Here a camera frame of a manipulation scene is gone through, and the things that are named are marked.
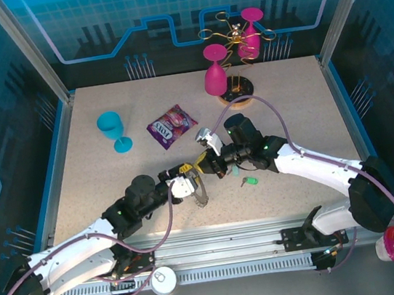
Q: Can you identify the pink plastic goblet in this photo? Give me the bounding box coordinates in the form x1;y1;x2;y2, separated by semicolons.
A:
198;42;233;98
230;6;270;62

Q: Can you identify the blue plastic goblet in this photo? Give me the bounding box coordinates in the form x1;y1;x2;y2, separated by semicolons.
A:
95;108;135;157

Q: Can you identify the aluminium mounting rail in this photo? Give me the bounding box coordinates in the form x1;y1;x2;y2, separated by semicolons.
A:
123;199;394;280

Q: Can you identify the aluminium frame post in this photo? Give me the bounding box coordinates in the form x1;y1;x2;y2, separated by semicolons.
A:
0;0;77;113
310;0;385;67

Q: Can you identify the purple candy bag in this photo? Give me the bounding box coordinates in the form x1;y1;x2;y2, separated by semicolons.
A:
143;101;202;153

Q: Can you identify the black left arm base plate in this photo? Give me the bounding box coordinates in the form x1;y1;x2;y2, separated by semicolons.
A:
103;247;158;278

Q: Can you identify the small clear plastic bag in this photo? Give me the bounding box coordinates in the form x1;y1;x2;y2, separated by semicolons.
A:
185;170;211;211

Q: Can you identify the green tagged key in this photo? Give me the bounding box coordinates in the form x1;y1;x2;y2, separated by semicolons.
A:
238;174;260;189

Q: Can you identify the white round cap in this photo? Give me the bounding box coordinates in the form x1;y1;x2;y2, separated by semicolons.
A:
148;264;180;295

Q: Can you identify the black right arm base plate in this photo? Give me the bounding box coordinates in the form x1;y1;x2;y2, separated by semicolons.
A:
280;220;349;254

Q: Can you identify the gold wire glass rack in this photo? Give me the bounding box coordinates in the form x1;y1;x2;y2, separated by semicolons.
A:
195;4;287;114

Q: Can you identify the slotted grey cable duct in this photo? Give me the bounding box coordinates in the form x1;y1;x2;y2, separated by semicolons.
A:
52;254;317;295

